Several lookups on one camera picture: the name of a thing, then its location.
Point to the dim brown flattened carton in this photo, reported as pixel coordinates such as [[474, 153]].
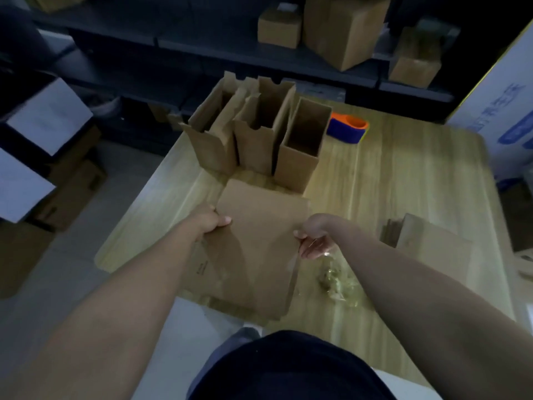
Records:
[[71, 195]]

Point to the small carton with white label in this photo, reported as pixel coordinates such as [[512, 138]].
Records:
[[279, 29]]

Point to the person's left forearm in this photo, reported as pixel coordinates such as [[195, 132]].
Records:
[[104, 329]]

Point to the white flat board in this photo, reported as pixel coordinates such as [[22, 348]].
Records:
[[21, 187], [50, 116]]

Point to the small sealed brown carton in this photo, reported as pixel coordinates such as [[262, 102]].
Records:
[[414, 70]]

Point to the grey wrapped item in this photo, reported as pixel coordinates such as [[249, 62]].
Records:
[[449, 33]]

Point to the white plastic bag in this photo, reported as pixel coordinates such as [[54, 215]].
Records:
[[106, 108]]

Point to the cardboard stack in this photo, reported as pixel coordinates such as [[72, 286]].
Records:
[[258, 229]]

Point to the person's right forearm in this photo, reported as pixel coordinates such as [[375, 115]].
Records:
[[437, 320]]

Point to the large sealed brown carton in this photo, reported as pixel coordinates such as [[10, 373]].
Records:
[[345, 33]]

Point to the cluster of cardboard boxes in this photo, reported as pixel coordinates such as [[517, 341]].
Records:
[[297, 170]]

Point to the dark metal shelf unit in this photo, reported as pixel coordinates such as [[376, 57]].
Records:
[[208, 45]]

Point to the small dim brown carton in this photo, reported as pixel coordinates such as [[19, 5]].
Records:
[[170, 120]]

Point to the person's blue jeans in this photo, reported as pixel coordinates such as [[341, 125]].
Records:
[[225, 349]]

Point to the orange blue yellow tape roll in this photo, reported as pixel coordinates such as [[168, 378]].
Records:
[[345, 133]]

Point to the person's left hand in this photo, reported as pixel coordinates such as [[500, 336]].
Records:
[[208, 220]]

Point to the large white printed carton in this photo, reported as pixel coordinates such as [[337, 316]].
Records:
[[499, 112]]

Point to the person's right hand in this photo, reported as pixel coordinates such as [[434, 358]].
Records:
[[322, 233]]

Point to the person's dark shirt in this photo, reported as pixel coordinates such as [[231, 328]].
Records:
[[291, 370]]

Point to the brown carton with black print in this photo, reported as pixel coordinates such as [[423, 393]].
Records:
[[54, 1]]

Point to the clear tape wad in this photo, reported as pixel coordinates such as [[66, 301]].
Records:
[[337, 283]]

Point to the black plastic crate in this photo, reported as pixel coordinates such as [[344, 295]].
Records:
[[21, 87]]

